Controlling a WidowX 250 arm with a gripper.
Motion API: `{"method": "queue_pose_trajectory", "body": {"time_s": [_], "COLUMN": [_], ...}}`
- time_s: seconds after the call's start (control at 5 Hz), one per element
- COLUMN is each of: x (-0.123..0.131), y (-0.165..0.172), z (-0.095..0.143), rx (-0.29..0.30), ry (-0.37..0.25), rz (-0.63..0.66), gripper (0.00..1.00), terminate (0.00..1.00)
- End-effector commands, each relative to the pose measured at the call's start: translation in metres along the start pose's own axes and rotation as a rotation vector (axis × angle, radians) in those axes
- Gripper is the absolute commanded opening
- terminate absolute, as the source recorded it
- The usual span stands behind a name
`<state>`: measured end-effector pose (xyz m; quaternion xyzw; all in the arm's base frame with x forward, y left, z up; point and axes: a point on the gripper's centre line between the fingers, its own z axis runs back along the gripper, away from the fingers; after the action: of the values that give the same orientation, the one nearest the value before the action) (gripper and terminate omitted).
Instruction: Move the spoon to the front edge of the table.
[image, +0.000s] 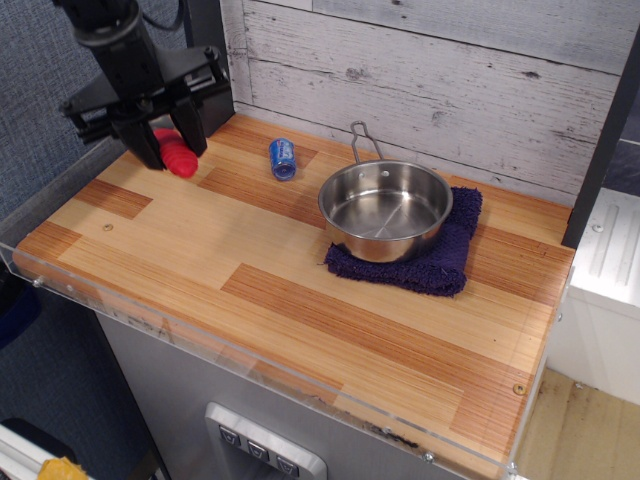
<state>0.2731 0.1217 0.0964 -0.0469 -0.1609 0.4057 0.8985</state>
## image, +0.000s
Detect silver dispenser button panel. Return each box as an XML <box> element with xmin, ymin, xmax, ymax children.
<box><xmin>204</xmin><ymin>402</ymin><xmax>328</xmax><ymax>479</ymax></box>

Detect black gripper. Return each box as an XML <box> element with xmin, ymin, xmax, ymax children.
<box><xmin>60</xmin><ymin>24</ymin><xmax>230</xmax><ymax>170</ymax></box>

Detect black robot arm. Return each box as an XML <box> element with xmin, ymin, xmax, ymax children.
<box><xmin>57</xmin><ymin>1</ymin><xmax>230</xmax><ymax>178</ymax></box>

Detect small blue can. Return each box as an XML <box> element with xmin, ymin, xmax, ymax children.
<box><xmin>269</xmin><ymin>138</ymin><xmax>297</xmax><ymax>181</ymax></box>

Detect white metal side unit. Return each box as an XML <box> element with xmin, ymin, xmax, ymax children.
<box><xmin>547</xmin><ymin>188</ymin><xmax>639</xmax><ymax>404</ymax></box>

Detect clear acrylic guard rail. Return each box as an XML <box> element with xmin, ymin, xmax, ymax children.
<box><xmin>14</xmin><ymin>115</ymin><xmax>573</xmax><ymax>479</ymax></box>

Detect silver toy fridge cabinet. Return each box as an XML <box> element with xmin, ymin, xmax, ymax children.
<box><xmin>98</xmin><ymin>315</ymin><xmax>455</xmax><ymax>479</ymax></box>

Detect black vertical post right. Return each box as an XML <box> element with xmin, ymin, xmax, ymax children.
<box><xmin>561</xmin><ymin>31</ymin><xmax>639</xmax><ymax>249</ymax></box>

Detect purple folded cloth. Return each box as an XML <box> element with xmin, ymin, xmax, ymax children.
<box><xmin>325</xmin><ymin>187</ymin><xmax>483</xmax><ymax>297</ymax></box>

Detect stainless steel pot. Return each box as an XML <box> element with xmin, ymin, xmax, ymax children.
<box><xmin>318</xmin><ymin>121</ymin><xmax>453</xmax><ymax>263</ymax></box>

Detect red-handled metal spoon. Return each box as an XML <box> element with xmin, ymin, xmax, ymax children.
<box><xmin>154</xmin><ymin>128</ymin><xmax>199</xmax><ymax>179</ymax></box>

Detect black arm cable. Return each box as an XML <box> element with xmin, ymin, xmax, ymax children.
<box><xmin>139</xmin><ymin>0</ymin><xmax>187</xmax><ymax>33</ymax></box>

